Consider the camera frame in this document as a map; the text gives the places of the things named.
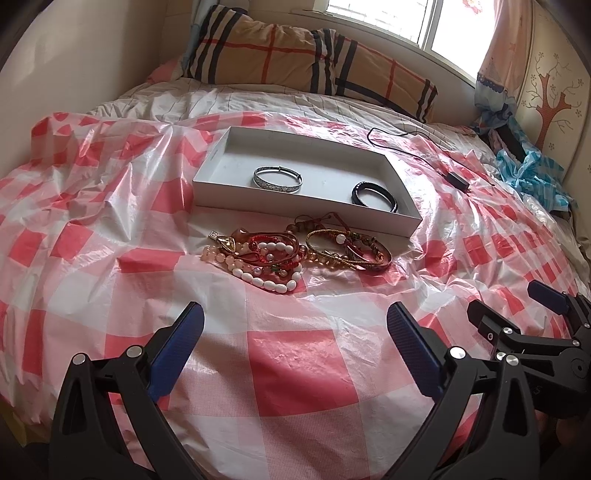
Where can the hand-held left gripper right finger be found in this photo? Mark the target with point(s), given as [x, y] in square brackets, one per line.
[411, 341]

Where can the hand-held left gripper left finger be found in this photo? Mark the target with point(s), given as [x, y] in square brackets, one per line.
[178, 350]

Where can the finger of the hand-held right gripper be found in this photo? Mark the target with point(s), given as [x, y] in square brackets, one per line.
[489, 321]
[547, 295]

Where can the white cardboard box tray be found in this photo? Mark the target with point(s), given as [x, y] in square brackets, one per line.
[318, 173]

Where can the red checkered plastic sheet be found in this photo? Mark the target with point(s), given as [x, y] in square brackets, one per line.
[286, 369]

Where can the blue white plastic bag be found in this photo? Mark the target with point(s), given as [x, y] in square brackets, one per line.
[531, 170]

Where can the black power adapter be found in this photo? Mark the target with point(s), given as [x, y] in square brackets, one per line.
[456, 180]

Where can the silver bangle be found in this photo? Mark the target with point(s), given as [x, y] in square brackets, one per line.
[258, 182]

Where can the white striped quilt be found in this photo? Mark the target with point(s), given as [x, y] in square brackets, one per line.
[194, 104]

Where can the pink printed curtain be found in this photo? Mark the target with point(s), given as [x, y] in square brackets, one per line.
[505, 50]

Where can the pink cloth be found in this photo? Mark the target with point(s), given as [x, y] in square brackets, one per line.
[164, 71]

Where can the light blue printed cloth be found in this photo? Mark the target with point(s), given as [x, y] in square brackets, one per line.
[189, 57]

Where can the window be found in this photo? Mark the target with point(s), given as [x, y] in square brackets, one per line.
[415, 23]

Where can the tan plaid pillow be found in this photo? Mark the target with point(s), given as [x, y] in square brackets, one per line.
[286, 50]

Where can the tree wall sticker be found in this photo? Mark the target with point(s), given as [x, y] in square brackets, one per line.
[551, 106]

